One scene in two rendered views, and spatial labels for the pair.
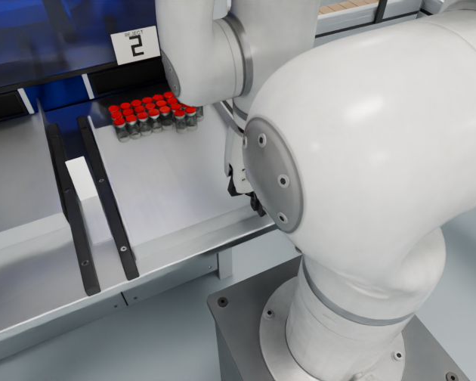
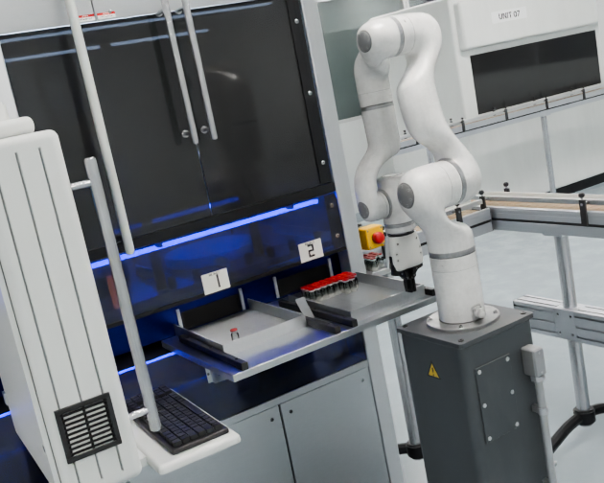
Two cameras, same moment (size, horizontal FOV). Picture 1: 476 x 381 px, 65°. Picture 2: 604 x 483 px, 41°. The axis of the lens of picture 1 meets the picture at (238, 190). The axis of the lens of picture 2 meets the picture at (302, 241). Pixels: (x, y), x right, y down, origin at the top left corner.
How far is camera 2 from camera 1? 1.84 m
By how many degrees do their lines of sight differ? 37
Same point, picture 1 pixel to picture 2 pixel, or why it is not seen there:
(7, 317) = (299, 346)
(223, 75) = (383, 204)
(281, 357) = (440, 325)
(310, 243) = (417, 201)
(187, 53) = (370, 197)
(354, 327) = (453, 262)
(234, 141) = (389, 241)
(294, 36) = not seen: hidden behind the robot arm
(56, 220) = (301, 320)
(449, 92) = (431, 169)
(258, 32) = (390, 191)
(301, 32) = not seen: hidden behind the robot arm
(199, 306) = not seen: outside the picture
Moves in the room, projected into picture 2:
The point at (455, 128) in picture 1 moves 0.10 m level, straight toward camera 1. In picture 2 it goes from (434, 173) to (420, 181)
